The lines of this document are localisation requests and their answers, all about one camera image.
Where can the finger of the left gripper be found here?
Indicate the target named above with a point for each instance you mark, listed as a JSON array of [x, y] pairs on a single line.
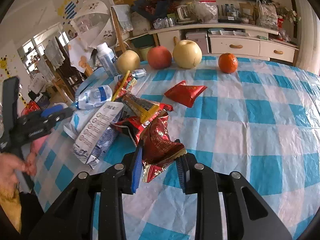
[[60, 117], [47, 112]]

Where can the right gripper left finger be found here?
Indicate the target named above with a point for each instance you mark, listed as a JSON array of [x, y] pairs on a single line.
[[71, 215]]

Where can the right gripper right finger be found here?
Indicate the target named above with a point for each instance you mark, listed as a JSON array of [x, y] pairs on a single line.
[[248, 216]]

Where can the white blue wipes pack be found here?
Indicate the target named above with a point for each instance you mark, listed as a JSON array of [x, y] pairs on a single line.
[[86, 105]]

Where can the blue white milk carton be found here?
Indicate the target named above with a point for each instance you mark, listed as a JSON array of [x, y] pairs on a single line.
[[97, 136]]

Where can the colourful candy bag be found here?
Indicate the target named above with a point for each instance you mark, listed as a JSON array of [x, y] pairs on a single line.
[[124, 85]]

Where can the red coffee snack bag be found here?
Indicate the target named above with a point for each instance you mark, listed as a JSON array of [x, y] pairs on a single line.
[[132, 126]]

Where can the gold brown wrapper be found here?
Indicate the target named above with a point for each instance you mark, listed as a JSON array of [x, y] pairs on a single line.
[[143, 108]]

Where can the red gold patterned wrapper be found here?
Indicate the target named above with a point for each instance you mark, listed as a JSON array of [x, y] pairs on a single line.
[[159, 151]]

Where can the small red snack packet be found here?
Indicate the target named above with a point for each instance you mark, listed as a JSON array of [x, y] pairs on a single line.
[[184, 94]]

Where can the person left hand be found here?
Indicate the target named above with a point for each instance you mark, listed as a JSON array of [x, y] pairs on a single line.
[[10, 163]]

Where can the white plastic milk bottle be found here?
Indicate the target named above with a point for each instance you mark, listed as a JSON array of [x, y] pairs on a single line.
[[107, 58]]

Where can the small brown pear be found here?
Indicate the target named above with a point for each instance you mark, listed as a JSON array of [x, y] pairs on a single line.
[[129, 60]]

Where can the mesh food cover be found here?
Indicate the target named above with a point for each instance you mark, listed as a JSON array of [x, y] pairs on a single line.
[[93, 25]]

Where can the blue white checkered tablecloth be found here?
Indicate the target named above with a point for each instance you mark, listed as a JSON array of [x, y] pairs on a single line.
[[262, 121]]

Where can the green waste bin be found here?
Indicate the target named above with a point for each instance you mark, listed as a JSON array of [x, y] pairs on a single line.
[[144, 51]]

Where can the wooden dining chair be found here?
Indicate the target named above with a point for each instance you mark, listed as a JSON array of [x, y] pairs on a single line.
[[121, 18]]

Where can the red apple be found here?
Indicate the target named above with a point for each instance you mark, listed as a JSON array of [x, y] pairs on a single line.
[[159, 57]]

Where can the large yellow pear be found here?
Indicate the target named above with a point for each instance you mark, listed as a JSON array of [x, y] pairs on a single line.
[[187, 54]]

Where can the orange tangerine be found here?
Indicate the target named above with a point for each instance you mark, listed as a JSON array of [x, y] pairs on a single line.
[[228, 63]]

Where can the white electric kettle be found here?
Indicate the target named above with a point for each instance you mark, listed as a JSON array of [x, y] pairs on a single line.
[[185, 14]]

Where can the white tv cabinet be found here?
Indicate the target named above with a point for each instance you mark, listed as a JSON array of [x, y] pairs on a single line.
[[242, 40]]

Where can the clear plastic bag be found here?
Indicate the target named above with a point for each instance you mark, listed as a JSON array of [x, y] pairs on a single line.
[[206, 11]]

